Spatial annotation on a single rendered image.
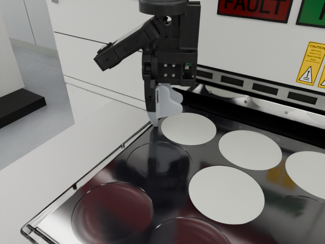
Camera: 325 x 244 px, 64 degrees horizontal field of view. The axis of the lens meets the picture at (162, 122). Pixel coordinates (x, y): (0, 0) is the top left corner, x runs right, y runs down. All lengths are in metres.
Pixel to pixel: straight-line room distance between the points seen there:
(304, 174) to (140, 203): 0.24
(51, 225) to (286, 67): 0.43
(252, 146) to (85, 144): 0.34
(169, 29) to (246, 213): 0.27
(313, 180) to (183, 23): 0.29
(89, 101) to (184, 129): 0.42
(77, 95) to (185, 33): 0.54
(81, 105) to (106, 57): 0.47
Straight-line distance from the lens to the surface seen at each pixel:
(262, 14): 0.48
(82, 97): 0.85
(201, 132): 0.48
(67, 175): 0.53
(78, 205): 0.37
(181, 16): 0.39
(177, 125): 0.49
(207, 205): 0.36
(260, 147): 0.47
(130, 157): 0.42
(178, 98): 0.47
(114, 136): 0.60
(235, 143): 0.46
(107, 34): 0.67
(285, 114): 0.52
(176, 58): 0.38
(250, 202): 0.38
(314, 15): 0.47
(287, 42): 0.49
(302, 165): 0.46
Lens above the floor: 1.18
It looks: 34 degrees down
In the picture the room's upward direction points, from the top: straight up
